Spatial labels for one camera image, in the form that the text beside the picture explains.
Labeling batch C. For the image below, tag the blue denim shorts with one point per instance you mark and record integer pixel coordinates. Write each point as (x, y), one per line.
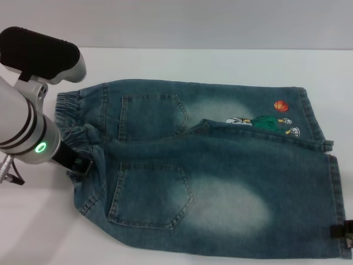
(207, 160)

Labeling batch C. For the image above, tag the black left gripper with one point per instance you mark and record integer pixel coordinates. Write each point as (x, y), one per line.
(65, 156)

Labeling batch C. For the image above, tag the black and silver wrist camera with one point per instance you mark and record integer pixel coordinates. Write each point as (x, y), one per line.
(41, 53)

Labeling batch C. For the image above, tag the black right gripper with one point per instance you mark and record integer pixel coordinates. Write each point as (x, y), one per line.
(349, 234)

